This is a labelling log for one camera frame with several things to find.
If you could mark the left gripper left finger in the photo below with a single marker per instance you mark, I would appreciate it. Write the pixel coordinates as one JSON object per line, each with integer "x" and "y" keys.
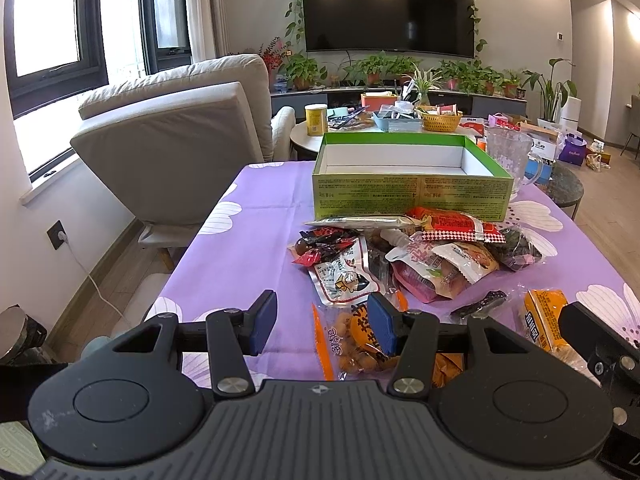
{"x": 227, "y": 336}

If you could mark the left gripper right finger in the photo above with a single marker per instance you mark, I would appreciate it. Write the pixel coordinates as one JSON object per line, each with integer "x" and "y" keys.
{"x": 416, "y": 337}

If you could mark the yellow rice cracker packet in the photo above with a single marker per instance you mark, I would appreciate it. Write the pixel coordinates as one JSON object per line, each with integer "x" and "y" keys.
{"x": 538, "y": 320}

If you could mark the tan salted biscuit packet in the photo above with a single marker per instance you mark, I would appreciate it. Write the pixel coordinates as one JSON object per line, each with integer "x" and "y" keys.
{"x": 473, "y": 261}

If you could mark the red checkered snack packet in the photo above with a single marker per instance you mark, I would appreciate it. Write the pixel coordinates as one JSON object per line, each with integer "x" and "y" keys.
{"x": 445, "y": 225}

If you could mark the black strip snack packet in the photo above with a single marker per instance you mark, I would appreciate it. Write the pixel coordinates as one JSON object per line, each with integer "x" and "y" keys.
{"x": 480, "y": 308}

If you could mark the orange peanut snack bag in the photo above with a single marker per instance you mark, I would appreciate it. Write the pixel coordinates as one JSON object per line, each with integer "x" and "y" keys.
{"x": 346, "y": 345}

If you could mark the white cartoon snack packet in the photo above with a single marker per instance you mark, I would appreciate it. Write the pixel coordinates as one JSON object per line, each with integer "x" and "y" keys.
{"x": 346, "y": 280}

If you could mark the red black candy packet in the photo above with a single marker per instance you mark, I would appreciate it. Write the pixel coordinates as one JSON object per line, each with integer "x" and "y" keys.
{"x": 321, "y": 245}

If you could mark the silver long snack stick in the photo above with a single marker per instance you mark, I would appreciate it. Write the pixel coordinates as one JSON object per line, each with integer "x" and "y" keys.
{"x": 367, "y": 223}

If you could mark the dark seaweed snack packet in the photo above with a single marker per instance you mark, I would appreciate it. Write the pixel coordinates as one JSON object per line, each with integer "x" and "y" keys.
{"x": 517, "y": 251}

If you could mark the green cardboard box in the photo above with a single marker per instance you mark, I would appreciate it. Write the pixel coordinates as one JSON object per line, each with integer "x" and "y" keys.
{"x": 368, "y": 173}

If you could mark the round dark side table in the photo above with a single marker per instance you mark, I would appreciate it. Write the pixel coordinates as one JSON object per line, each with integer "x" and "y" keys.
{"x": 565, "y": 189}

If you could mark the beige recliner armchair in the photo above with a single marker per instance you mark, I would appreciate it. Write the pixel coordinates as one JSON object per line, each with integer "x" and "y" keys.
{"x": 169, "y": 145}

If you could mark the purple gift bag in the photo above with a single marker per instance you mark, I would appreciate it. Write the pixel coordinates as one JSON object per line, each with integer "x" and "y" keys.
{"x": 574, "y": 150}

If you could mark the clear glass pitcher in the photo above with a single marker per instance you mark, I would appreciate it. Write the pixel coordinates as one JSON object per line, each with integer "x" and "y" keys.
{"x": 513, "y": 150}

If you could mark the blue plastic tray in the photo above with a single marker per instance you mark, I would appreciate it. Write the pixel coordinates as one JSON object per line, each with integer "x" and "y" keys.
{"x": 390, "y": 122}

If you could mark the woven yellow basket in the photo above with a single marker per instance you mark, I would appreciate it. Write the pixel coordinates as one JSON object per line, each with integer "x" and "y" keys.
{"x": 442, "y": 123}

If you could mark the orange red box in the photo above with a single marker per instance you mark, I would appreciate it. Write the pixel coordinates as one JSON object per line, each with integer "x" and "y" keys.
{"x": 372, "y": 101}

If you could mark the tall leafy floor plant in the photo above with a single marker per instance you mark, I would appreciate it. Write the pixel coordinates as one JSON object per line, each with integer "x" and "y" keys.
{"x": 553, "y": 94}

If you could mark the red flower arrangement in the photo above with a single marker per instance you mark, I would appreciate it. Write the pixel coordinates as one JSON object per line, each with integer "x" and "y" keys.
{"x": 274, "y": 55}

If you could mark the wall power socket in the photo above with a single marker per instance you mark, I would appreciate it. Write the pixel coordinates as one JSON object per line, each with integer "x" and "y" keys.
{"x": 57, "y": 235}

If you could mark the wall-mounted black television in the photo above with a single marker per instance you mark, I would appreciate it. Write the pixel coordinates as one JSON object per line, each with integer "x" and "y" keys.
{"x": 445, "y": 27}

